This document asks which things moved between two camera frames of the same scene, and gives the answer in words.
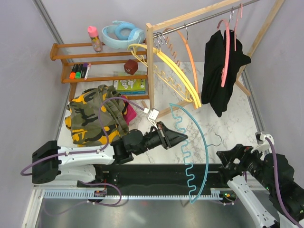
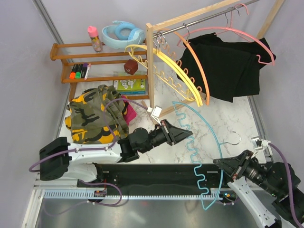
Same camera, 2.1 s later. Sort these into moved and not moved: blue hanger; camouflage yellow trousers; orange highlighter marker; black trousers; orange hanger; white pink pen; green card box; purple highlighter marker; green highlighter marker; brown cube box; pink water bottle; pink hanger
Moved: pink hanger; blue hanger; black trousers; orange hanger
Not moved: green highlighter marker; brown cube box; orange highlighter marker; purple highlighter marker; pink water bottle; camouflage yellow trousers; white pink pen; green card box
